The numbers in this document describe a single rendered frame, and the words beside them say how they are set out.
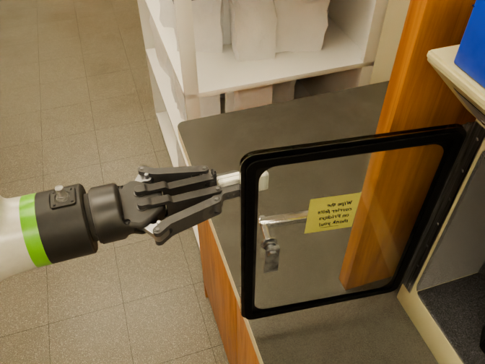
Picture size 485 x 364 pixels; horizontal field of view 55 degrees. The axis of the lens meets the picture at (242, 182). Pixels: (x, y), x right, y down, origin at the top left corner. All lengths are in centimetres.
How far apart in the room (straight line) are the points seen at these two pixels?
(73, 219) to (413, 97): 46
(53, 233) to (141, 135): 227
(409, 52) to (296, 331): 55
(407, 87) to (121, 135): 235
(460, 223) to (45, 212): 60
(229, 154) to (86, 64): 245
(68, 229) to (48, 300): 163
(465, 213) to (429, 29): 30
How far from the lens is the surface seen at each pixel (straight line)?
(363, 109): 144
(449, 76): 54
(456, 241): 85
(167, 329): 201
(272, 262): 72
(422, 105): 69
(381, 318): 98
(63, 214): 59
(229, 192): 62
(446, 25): 63
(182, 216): 59
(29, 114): 322
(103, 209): 59
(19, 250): 60
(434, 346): 95
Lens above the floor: 177
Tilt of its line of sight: 45 degrees down
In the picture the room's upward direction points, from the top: straight up
